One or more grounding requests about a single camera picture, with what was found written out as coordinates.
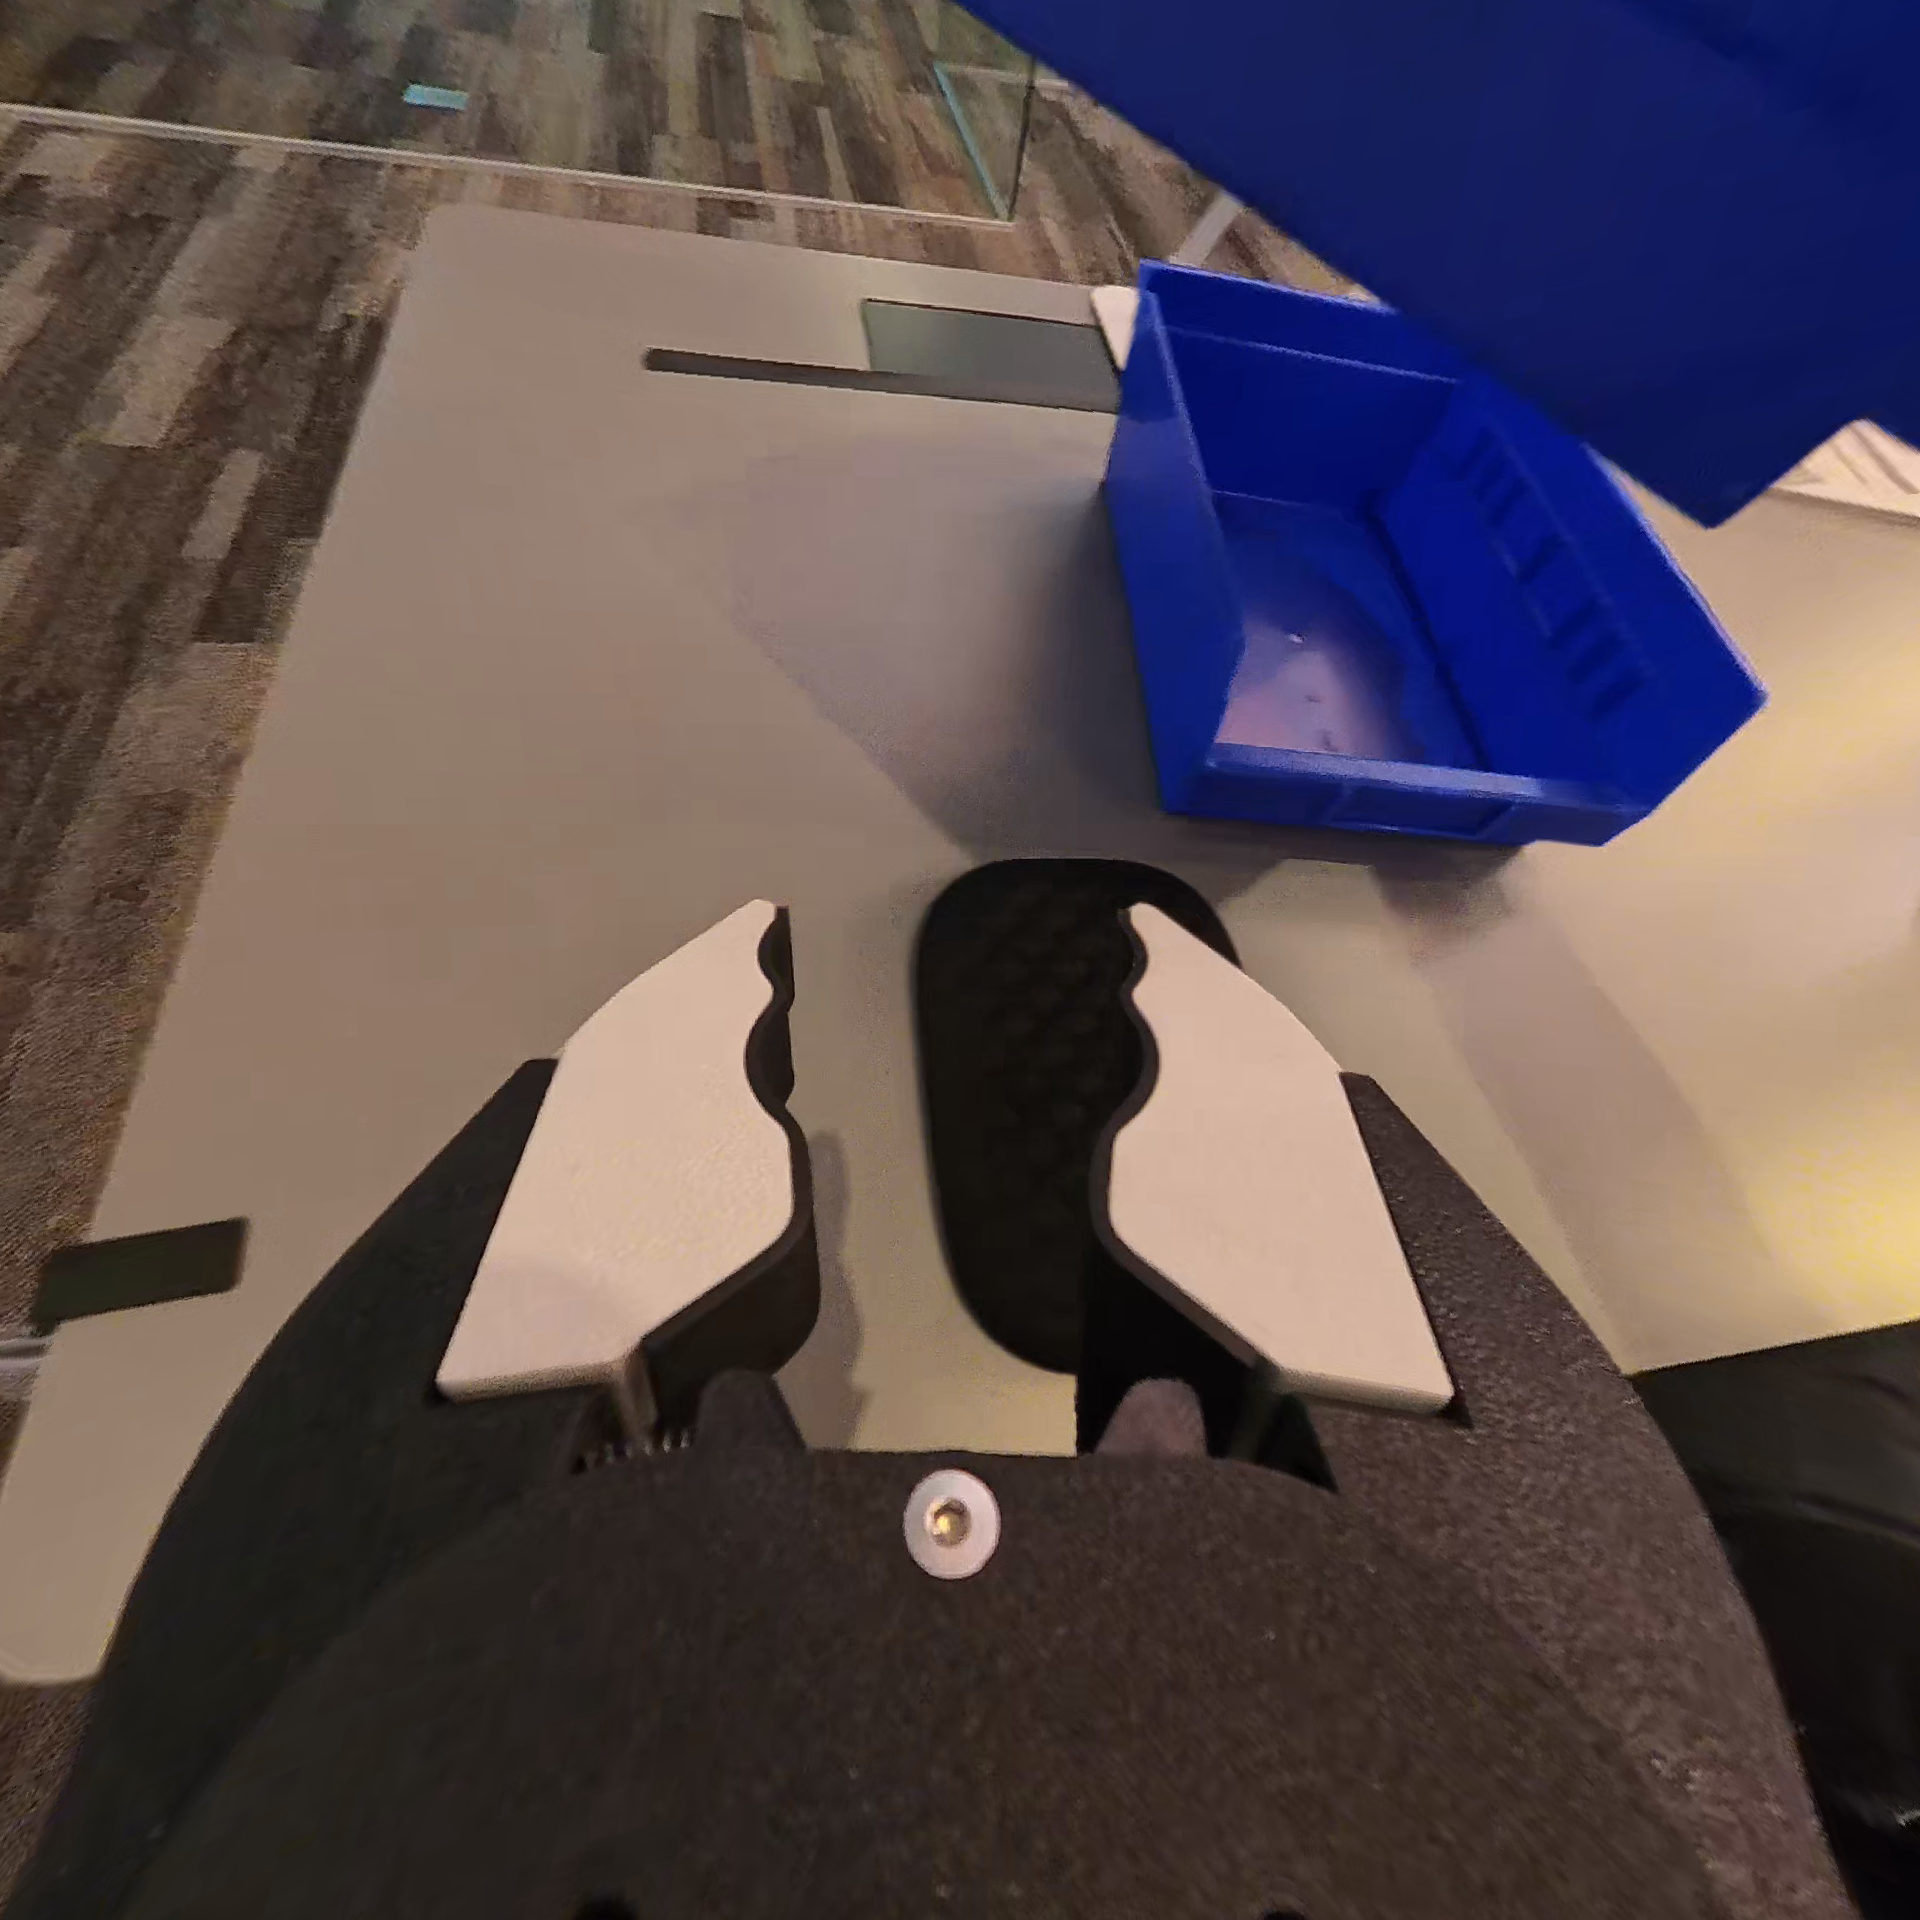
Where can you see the paper sheet in plastic sleeve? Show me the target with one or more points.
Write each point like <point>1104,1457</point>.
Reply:
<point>1861,464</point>

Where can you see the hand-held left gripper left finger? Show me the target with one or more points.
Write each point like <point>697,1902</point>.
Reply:
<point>645,1201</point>

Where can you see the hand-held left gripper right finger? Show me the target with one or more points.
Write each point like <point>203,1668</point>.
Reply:
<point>1277,1201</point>

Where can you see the blue plastic bin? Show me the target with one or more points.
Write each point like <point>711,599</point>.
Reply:
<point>1319,661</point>
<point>1499,182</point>

